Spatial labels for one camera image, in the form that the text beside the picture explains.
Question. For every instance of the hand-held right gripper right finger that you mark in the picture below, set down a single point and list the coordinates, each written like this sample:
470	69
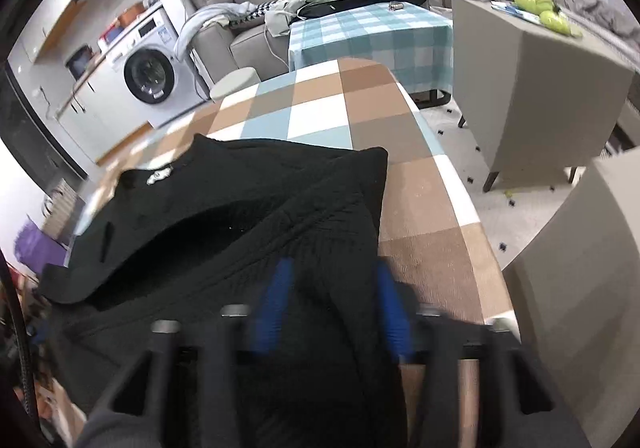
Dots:
397	318

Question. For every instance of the grey side table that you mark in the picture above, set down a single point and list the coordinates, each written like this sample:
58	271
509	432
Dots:
540	98

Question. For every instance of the small metal object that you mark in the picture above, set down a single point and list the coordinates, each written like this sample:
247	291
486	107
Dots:
396	5

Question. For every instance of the light blue blanket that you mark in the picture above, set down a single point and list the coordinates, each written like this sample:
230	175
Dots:
200	20

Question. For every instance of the white washing machine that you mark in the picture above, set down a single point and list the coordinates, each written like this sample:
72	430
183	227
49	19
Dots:
187	90

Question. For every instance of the black knit sweater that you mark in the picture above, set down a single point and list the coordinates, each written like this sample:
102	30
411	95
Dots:
225	228

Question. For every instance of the blue basin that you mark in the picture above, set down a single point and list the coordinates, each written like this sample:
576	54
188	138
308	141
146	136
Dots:
112	37

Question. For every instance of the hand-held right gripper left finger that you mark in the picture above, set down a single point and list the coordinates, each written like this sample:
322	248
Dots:
272	313

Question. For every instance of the white base cabinet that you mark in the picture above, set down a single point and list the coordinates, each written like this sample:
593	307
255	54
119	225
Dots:
100	113

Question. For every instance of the white wall cabinet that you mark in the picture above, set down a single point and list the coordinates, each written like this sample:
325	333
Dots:
55	13

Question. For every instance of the black cooking pot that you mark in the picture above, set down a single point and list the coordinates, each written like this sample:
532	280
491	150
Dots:
80	62

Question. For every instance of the round white stool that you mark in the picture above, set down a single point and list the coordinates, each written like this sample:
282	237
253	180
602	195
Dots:
234	84

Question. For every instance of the dark door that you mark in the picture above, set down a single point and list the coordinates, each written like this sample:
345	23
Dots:
30	133

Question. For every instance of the brown checked tablecloth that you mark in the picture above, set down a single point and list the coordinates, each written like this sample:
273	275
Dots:
320	103

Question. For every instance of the blue checked tablecloth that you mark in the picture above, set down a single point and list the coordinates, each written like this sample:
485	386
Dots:
370	43

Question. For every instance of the grey bedding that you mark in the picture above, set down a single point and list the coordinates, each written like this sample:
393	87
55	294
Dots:
600	13

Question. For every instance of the grey sofa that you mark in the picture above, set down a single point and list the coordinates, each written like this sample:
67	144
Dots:
215	45

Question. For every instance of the white crumpled cloth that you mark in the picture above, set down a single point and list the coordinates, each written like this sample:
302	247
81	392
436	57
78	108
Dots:
282	15

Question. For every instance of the grey low table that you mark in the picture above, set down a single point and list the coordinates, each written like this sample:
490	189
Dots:
580	303

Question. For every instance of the woven laundry basket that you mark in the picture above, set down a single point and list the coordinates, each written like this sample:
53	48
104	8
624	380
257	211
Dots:
62	213

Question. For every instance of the houndstooth pillow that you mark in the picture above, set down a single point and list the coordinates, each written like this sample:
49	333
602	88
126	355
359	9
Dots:
252	14

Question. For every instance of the purple bag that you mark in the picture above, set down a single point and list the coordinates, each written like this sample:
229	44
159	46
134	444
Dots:
37	250

